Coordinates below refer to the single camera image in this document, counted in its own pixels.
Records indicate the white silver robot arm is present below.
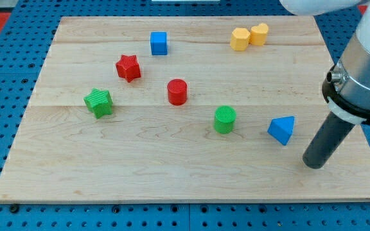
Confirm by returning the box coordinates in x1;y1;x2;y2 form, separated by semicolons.
322;1;370;125

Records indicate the blue cube block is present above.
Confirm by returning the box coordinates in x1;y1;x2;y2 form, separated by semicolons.
150;31;168;56

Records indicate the blue triangle block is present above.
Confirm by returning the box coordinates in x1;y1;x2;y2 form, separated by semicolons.
267;116;295;146

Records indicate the light wooden board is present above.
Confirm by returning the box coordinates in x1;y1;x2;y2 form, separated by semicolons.
0;16;370;204

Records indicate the red cylinder block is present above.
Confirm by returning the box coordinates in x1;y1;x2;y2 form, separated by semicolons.
167;79;188;106

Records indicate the green cylinder block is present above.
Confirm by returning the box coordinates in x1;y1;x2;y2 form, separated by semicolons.
213;105;236;134

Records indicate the red star block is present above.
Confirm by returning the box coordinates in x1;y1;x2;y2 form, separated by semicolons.
116;55;141;83

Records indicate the green star block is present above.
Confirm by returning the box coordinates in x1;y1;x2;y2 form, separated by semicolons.
84;89;113;119

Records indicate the yellow hexagon block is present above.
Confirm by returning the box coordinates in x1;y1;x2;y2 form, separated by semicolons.
230;28;251;51

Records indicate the yellow heart block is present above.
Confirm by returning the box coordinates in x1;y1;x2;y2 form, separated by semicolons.
250;22;269;46

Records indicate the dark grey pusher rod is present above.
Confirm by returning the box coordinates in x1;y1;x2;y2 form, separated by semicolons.
303;112;355;169

